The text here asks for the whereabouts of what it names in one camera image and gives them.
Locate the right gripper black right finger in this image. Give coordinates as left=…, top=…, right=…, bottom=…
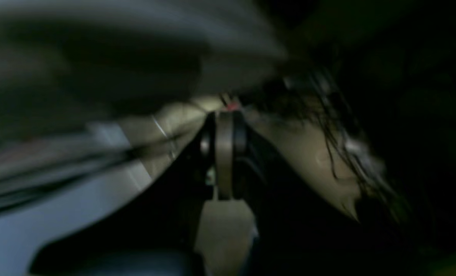
left=232, top=112, right=430, bottom=276

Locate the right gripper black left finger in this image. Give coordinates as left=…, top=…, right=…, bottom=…
left=30, top=111, right=235, bottom=276

